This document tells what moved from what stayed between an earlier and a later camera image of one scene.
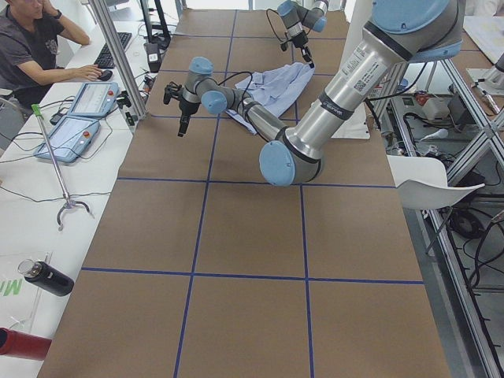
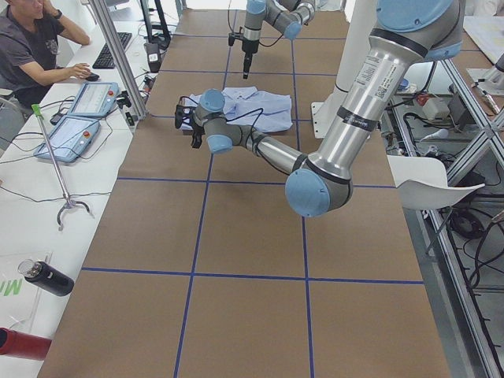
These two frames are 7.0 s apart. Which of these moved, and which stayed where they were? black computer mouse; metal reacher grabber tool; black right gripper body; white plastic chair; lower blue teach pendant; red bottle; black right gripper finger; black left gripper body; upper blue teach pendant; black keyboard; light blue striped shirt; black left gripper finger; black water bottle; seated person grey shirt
Moved: light blue striped shirt; black computer mouse; black left gripper finger; black left gripper body; black right gripper finger; black right gripper body
Stayed: lower blue teach pendant; black water bottle; metal reacher grabber tool; seated person grey shirt; upper blue teach pendant; black keyboard; white plastic chair; red bottle
